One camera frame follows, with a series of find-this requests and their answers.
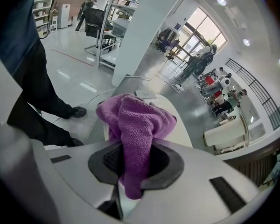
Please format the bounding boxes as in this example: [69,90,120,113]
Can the person's black shoe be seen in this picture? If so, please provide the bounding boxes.
[68,105,87,120]
[65,136,84,148]

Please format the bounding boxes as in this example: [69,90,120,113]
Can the black chair chrome frame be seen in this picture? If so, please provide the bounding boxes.
[84,7,122,56]

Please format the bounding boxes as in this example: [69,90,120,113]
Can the person's left black shoe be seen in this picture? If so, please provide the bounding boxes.
[68,105,87,120]

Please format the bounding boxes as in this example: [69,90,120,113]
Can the white lidded trash bin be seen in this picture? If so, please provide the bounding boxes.
[104,89,194,149]

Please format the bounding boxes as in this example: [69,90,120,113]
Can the long white power cable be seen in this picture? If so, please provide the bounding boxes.
[86,73,196,105]

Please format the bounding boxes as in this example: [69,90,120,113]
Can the black balcony railing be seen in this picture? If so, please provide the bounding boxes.
[224,58,280,131]

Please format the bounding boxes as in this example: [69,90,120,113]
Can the person's right black shoe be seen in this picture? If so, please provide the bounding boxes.
[65,136,84,148]

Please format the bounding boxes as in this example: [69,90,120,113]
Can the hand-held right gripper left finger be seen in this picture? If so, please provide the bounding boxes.
[0,122,123,224]

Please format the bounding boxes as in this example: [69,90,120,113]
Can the glass entrance doors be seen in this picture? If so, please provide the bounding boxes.
[176,7,229,63]

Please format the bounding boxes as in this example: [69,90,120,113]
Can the black hanging cable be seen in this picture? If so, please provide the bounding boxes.
[39,0,62,40]

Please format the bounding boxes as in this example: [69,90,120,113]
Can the purple cloth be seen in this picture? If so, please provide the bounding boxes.
[95,93,177,200]

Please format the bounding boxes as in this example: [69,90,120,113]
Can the white shelf with boxes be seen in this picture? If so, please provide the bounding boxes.
[32,0,54,35]

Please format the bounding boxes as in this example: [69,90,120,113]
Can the white grey appliance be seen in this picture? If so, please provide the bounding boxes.
[112,17,130,36]

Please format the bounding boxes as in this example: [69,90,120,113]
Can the white square pillar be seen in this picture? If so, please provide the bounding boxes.
[111,0,195,88]

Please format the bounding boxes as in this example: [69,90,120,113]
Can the white tall cabinet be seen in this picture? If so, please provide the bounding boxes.
[57,3,71,29]

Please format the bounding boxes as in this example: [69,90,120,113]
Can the red floor tape strip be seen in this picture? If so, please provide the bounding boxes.
[49,47,94,68]

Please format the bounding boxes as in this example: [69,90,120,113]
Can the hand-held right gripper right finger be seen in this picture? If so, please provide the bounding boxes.
[118,140,259,224]

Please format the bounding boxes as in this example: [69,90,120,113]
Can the person's black trousers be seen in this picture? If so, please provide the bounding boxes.
[6,35,79,147]

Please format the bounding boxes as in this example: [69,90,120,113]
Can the white metal shelf rack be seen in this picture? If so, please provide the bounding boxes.
[97,0,142,69]

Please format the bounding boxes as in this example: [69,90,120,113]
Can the white cylindrical pedestal table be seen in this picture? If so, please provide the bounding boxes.
[203,110,252,153]

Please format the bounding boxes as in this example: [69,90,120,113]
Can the person's dark blue shirt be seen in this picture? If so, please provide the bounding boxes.
[0,0,41,77]

